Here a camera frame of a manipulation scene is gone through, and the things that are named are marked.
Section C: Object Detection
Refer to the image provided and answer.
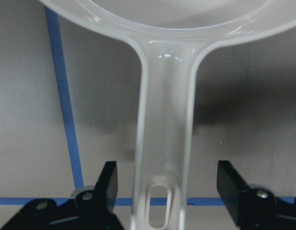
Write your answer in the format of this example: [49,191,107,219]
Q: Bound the beige plastic dustpan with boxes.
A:
[43,0,296,230]

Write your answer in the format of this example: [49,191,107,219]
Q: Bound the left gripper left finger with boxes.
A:
[2,161,123,230]

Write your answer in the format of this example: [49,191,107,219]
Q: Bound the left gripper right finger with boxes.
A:
[217,161,296,230]

